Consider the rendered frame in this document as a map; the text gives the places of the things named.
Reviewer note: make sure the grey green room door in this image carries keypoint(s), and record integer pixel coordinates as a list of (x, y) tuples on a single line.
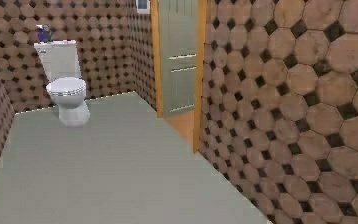
[(178, 63)]

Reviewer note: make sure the white toilet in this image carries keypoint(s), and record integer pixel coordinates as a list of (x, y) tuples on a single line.
[(67, 90)]

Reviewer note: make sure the blue spray bottle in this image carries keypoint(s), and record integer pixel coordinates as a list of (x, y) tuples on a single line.
[(43, 33)]

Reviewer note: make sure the white framed wall picture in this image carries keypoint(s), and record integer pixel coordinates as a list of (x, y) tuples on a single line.
[(142, 5)]

